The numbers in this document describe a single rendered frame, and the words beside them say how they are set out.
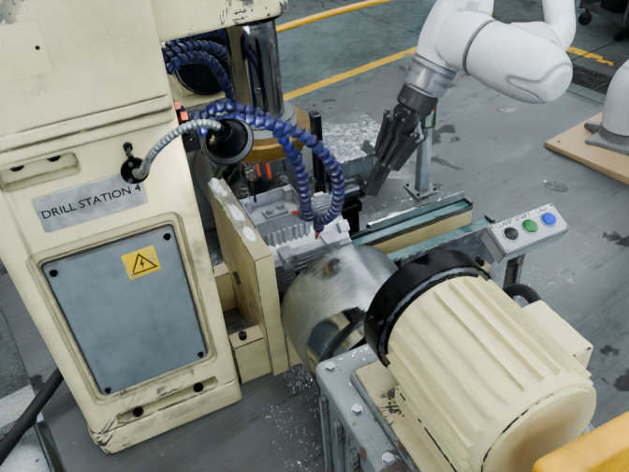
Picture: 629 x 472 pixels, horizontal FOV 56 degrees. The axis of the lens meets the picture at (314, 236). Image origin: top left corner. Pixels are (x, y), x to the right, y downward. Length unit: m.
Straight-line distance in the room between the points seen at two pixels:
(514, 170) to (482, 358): 1.37
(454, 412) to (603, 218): 1.25
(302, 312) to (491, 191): 0.99
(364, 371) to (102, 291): 0.44
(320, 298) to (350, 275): 0.06
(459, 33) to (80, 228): 0.72
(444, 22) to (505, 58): 0.15
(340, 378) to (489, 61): 0.59
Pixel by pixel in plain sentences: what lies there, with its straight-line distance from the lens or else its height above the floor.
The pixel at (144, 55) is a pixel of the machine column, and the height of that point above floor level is 1.57.
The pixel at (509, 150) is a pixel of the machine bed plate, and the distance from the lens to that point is 2.11.
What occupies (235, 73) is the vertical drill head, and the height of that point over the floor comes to 1.45.
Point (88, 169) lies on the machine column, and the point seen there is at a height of 1.43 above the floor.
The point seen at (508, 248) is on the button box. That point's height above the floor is 1.05.
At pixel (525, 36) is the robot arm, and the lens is 1.10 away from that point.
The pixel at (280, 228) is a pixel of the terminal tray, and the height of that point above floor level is 1.12.
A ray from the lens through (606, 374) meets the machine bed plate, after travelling 1.44.
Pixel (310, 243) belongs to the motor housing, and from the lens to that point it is 1.26.
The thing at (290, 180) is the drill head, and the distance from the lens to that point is 1.49.
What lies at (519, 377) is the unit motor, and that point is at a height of 1.35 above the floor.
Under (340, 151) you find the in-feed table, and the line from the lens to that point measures 1.84.
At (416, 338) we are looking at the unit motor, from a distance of 0.72.
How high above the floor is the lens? 1.86
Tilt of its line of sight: 39 degrees down
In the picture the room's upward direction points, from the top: 5 degrees counter-clockwise
